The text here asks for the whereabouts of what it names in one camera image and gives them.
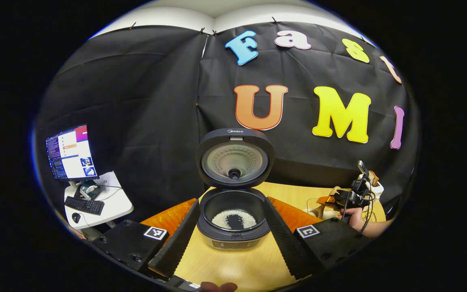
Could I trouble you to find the computer monitor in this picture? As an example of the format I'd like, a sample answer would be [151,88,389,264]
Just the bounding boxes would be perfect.
[46,124,100,181]

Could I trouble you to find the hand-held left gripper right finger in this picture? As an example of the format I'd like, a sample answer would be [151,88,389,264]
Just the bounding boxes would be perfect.
[263,196,372,280]

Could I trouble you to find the small white side table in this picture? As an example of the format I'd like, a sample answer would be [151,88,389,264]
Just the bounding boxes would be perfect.
[64,171,134,240]

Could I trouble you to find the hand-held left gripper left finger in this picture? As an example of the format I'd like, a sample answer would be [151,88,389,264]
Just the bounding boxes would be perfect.
[91,198,201,280]

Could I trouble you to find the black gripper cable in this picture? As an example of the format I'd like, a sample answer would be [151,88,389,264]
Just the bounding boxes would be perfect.
[359,191,377,235]

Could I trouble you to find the black keyboard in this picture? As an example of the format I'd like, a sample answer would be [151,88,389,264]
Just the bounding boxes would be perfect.
[64,195,105,216]

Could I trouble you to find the black backdrop cloth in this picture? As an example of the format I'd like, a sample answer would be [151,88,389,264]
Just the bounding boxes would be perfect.
[35,20,418,221]

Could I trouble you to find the white rice grains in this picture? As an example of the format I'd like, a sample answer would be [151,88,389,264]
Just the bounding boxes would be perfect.
[211,210,257,230]

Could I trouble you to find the black rice cooker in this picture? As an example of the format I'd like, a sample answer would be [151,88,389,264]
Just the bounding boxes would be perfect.
[195,128,275,250]

